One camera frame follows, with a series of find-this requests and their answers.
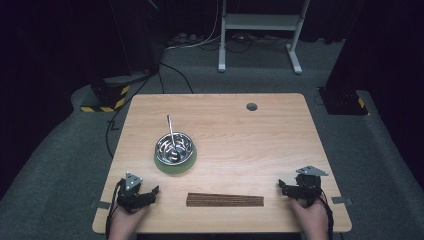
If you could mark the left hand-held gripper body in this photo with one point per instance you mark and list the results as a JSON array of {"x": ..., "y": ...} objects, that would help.
[{"x": 128, "y": 196}]

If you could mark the grey table grommet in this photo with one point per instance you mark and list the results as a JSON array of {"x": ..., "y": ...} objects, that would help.
[{"x": 251, "y": 106}]

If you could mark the person's left hand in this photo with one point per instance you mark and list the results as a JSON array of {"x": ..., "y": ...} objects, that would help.
[{"x": 125, "y": 223}]

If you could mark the metal spoon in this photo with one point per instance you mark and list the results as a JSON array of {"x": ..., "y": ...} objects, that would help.
[{"x": 171, "y": 128}]

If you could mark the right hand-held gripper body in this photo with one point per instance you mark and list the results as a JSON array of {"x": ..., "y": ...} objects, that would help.
[{"x": 308, "y": 186}]

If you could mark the white metal stand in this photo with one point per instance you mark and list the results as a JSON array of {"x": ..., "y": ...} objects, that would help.
[{"x": 261, "y": 21}]

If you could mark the black yellow striped stand base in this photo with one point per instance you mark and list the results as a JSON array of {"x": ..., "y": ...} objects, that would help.
[{"x": 110, "y": 98}]

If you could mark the row of brown chopsticks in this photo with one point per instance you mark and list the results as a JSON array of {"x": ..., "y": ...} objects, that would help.
[{"x": 223, "y": 200}]

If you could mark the person's right hand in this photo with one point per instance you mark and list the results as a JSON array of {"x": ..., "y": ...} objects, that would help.
[{"x": 313, "y": 220}]

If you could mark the power strip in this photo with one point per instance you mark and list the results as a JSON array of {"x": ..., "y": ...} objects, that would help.
[{"x": 185, "y": 38}]

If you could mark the grey tape piece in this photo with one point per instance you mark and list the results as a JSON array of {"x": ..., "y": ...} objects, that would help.
[{"x": 341, "y": 200}]

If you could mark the steel bowl with green base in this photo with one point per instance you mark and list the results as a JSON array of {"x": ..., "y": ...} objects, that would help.
[{"x": 175, "y": 166}]

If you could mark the black curtain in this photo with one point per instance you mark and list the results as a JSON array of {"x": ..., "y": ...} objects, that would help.
[
  {"x": 50, "y": 50},
  {"x": 390, "y": 50}
]

